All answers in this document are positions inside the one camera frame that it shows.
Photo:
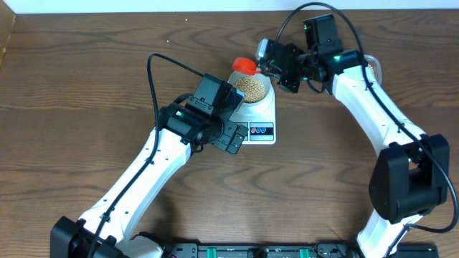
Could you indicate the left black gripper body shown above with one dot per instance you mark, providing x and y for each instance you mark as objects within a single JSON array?
[{"x": 220, "y": 133}]

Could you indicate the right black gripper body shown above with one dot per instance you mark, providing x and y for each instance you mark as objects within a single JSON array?
[{"x": 291, "y": 80}]

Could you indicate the red plastic measuring scoop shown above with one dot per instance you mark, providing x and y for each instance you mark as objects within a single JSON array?
[{"x": 245, "y": 66}]

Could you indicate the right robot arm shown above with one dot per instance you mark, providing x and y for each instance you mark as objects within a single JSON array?
[{"x": 410, "y": 177}]

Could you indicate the white digital kitchen scale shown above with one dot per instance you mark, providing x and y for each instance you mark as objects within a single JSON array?
[{"x": 260, "y": 120}]

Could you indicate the grey round bowl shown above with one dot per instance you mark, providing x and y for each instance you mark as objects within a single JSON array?
[{"x": 235, "y": 76}]

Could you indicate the soybeans in bowl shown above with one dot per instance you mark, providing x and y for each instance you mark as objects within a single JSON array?
[{"x": 253, "y": 89}]

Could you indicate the clear plastic container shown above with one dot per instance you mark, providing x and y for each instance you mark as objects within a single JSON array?
[{"x": 378, "y": 68}]

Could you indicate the soybeans in container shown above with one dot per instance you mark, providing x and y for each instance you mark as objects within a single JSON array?
[{"x": 372, "y": 69}]

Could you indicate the cardboard panel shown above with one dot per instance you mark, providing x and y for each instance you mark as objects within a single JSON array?
[{"x": 7, "y": 21}]

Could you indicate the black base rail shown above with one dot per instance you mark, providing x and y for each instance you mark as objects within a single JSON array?
[{"x": 322, "y": 250}]

